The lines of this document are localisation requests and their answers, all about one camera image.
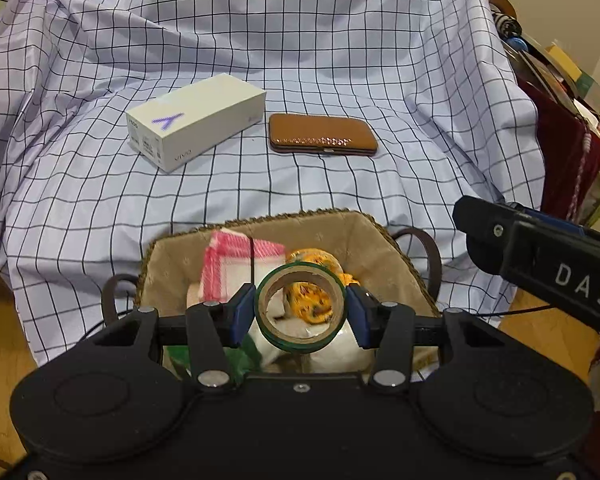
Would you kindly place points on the brown leather case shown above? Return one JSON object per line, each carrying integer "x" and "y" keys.
{"x": 320, "y": 130}

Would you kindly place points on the green tape roll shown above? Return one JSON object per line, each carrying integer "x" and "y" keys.
{"x": 300, "y": 347}

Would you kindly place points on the white phone box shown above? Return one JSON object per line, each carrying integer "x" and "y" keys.
{"x": 200, "y": 110}

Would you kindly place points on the pink-edged white cloth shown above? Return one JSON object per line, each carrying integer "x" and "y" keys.
{"x": 230, "y": 265}

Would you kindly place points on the white teddy bear plush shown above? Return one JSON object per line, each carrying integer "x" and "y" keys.
{"x": 340, "y": 355}

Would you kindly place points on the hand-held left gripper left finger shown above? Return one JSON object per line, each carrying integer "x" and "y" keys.
{"x": 240, "y": 315}

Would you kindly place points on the yellow embroidered pouch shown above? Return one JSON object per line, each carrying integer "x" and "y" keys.
{"x": 310, "y": 302}

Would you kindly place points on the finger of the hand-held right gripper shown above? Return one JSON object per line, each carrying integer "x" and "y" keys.
{"x": 485, "y": 230}
{"x": 545, "y": 217}

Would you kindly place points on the yellow box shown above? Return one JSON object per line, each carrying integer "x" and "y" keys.
{"x": 565, "y": 62}

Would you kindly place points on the blue round object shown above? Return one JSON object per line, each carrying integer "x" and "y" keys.
{"x": 516, "y": 43}

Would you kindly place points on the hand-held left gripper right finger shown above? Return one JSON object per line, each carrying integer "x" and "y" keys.
{"x": 362, "y": 317}

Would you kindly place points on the checked light blue sheet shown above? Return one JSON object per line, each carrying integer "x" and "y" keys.
{"x": 330, "y": 200}

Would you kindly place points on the woven basket with fabric liner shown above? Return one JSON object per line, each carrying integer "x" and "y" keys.
{"x": 370, "y": 260}

